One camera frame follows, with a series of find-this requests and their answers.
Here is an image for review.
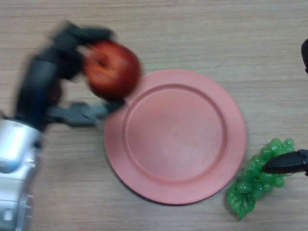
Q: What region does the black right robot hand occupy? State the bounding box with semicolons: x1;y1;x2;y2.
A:
262;38;308;177

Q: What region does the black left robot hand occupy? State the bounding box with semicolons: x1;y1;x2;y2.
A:
14;21;128;133

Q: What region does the red apple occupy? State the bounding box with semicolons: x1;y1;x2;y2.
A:
83;40;142;100

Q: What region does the pink round plate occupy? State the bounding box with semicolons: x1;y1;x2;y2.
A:
103;69;247;205

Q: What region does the green plastic grape bunch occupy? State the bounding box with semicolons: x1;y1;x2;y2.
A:
227;137;295;220

